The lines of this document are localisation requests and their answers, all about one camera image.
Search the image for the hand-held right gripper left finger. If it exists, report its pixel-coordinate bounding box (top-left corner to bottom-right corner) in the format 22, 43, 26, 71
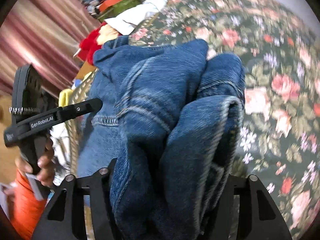
32, 158, 121, 240

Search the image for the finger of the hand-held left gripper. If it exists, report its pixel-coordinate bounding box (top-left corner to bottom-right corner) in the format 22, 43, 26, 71
56, 98, 103, 124

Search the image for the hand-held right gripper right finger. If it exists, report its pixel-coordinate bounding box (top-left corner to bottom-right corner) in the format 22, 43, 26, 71
219, 174, 292, 240

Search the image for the blue denim jacket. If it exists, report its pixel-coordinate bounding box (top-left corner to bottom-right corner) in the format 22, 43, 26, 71
77, 35, 247, 240

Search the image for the person's left forearm orange sleeve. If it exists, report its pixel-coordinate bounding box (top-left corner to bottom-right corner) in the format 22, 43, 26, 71
9, 169, 49, 240

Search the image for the person's left hand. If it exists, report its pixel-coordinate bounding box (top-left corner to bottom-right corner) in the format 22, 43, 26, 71
14, 140, 57, 188

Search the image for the striped maroon curtain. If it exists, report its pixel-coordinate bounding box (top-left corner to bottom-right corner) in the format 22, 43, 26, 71
0, 0, 101, 98

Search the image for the red plush cloth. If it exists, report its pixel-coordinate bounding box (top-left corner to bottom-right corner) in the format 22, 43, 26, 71
78, 22, 108, 63

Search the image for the green bag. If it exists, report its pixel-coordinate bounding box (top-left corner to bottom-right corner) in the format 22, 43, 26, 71
97, 0, 143, 23

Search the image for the orange packet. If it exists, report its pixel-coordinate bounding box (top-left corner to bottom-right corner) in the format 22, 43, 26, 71
98, 0, 126, 12

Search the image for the white cloth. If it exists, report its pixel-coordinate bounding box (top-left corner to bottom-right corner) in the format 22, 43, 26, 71
107, 0, 173, 36

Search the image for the dark floral bedspread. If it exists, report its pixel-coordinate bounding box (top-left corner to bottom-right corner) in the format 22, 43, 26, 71
67, 0, 320, 240

